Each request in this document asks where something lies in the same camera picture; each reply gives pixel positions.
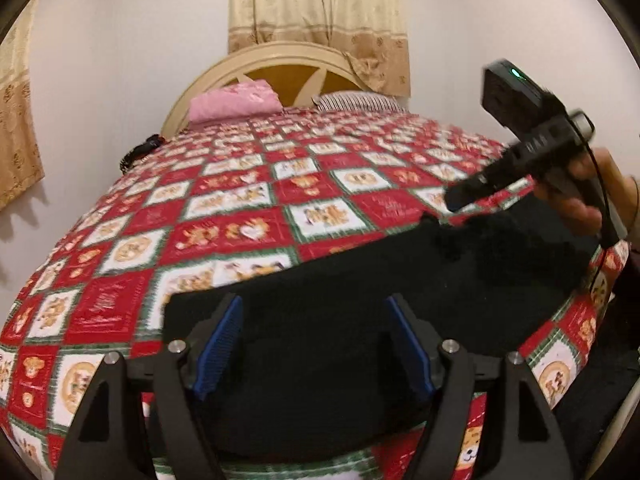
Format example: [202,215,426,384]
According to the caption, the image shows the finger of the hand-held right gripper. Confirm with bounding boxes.
[444,147,537,214]

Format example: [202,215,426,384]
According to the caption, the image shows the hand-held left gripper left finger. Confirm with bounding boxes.
[52,294,244,480]

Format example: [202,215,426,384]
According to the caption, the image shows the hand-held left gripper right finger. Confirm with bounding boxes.
[385,294,588,480]

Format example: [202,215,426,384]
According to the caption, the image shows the black pants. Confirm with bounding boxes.
[162,212,601,463]

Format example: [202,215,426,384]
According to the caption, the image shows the person's right hand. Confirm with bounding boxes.
[535,147,640,241]

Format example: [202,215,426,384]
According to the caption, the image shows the red printed blanket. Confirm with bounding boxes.
[0,107,633,480]

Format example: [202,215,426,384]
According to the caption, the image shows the striped pillow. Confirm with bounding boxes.
[312,91,408,113]

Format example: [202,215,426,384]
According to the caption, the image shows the black object beside bed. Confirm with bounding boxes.
[119,134,166,173]

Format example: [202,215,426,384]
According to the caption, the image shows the beige patterned curtain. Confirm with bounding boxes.
[227,0,412,98]
[0,0,46,213]

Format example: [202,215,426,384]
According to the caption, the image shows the pink pillow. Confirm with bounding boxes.
[189,84,283,125]

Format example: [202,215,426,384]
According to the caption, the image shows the cream wooden headboard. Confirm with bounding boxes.
[160,41,401,138]

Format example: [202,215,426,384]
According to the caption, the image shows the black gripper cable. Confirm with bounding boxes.
[565,110,615,296]

